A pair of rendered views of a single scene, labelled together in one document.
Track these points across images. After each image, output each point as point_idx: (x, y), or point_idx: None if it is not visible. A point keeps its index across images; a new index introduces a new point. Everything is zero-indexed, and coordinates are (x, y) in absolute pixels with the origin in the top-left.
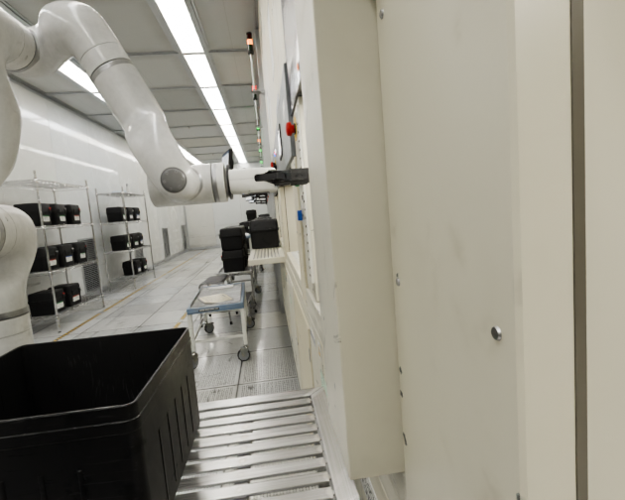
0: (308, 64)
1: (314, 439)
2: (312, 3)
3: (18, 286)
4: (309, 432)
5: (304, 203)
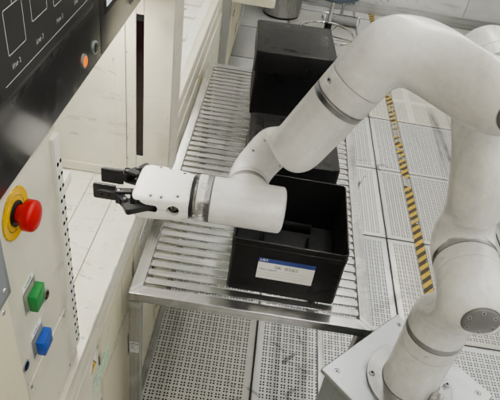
0: (178, 43)
1: (159, 245)
2: (182, 23)
3: (416, 306)
4: (160, 252)
5: (50, 296)
